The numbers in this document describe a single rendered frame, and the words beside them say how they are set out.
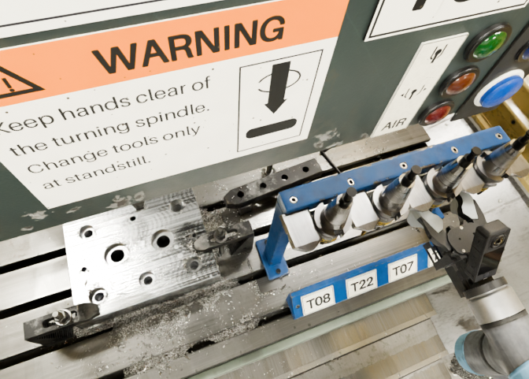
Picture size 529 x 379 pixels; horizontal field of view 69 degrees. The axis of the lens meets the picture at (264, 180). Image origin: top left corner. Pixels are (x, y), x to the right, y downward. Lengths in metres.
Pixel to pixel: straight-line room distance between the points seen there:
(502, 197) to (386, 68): 1.13
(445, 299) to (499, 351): 0.51
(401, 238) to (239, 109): 0.88
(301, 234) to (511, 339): 0.36
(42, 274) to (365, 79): 0.90
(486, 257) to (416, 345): 0.53
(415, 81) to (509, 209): 1.10
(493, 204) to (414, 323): 0.43
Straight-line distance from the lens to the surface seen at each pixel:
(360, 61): 0.21
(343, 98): 0.23
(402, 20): 0.21
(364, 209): 0.68
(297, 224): 0.64
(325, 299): 0.91
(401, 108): 0.28
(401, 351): 1.17
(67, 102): 0.17
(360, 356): 1.12
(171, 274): 0.85
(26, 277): 1.04
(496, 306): 0.75
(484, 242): 0.69
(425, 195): 0.74
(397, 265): 0.97
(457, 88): 0.28
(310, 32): 0.18
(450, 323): 1.26
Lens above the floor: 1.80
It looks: 61 degrees down
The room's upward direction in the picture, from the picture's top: 9 degrees clockwise
